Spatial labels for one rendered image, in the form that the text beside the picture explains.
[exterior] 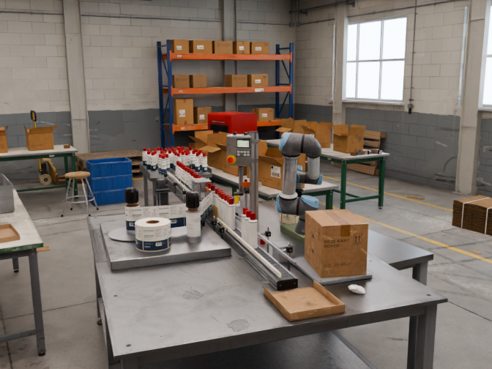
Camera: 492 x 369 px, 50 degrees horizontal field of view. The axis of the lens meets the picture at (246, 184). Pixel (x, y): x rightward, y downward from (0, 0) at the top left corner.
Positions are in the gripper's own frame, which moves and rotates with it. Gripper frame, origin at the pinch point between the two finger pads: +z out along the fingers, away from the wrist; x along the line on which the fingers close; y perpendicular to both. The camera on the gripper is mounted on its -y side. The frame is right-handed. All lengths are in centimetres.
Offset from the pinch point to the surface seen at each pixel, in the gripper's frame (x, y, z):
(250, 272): -81, 59, 6
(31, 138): -43, -536, -9
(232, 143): -51, 0, -55
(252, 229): -66, 42, -11
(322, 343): -22, 54, 66
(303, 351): -38, 54, 67
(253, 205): -42.2, 9.8, -15.4
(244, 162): -46, 6, -42
